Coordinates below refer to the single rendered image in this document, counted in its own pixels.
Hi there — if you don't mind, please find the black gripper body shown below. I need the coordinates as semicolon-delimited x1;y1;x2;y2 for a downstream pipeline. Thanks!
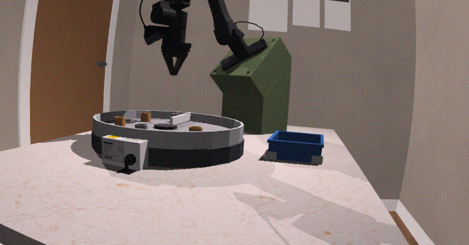
161;27;192;52

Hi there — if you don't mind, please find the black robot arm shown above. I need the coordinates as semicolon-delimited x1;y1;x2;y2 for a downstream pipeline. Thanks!
144;0;268;71

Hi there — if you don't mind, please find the bronze bushing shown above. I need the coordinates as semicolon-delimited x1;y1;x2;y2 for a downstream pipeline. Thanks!
115;117;125;126
189;126;203;132
141;113;150;122

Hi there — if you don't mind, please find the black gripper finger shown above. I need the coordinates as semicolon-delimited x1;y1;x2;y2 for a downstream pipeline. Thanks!
167;51;188;76
162;52;181;76

